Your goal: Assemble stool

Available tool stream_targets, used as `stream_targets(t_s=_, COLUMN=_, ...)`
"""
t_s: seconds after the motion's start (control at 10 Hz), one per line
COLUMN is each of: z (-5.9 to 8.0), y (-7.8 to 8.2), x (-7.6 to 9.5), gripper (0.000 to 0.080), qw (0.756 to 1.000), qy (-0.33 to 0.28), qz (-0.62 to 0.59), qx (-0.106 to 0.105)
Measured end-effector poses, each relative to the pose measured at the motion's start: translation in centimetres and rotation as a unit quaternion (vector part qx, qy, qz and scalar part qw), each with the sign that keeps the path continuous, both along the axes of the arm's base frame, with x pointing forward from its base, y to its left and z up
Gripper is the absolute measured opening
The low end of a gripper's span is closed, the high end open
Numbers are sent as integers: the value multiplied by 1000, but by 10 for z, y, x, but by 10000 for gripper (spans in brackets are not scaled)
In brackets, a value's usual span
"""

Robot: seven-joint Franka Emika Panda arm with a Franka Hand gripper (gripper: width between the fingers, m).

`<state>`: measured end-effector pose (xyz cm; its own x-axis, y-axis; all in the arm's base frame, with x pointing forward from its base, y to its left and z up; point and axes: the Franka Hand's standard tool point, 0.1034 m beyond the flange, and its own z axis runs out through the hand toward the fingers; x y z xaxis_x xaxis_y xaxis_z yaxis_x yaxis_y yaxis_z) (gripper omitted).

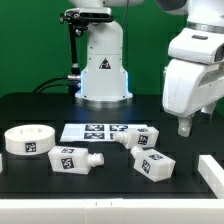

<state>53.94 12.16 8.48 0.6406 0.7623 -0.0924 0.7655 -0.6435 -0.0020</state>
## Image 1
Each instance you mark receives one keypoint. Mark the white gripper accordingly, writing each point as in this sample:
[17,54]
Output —
[190,87]

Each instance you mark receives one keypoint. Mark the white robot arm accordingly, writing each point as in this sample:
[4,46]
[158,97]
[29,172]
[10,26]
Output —
[104,79]

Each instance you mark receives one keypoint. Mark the white marker sheet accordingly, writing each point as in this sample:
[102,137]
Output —
[93,132]

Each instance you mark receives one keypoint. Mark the black camera on stand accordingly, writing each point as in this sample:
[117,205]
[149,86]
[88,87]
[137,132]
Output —
[78,20]

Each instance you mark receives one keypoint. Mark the white front wall bar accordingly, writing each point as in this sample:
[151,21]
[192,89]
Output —
[111,211]

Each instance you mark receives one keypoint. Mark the white left wall block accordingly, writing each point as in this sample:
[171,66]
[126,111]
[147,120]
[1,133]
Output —
[1,164]

